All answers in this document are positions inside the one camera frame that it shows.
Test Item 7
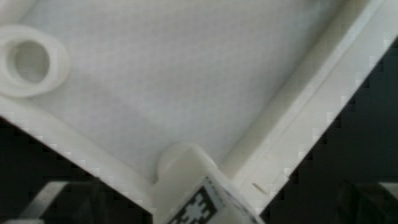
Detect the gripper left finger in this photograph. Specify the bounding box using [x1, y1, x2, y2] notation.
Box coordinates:
[10, 181, 93, 224]

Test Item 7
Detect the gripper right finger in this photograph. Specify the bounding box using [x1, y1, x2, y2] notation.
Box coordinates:
[335, 182, 398, 224]

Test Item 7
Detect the white desk leg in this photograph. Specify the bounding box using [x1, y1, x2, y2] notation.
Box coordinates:
[152, 143, 264, 224]

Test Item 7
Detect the white desk top tray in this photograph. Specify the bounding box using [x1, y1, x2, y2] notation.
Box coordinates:
[0, 0, 398, 219]

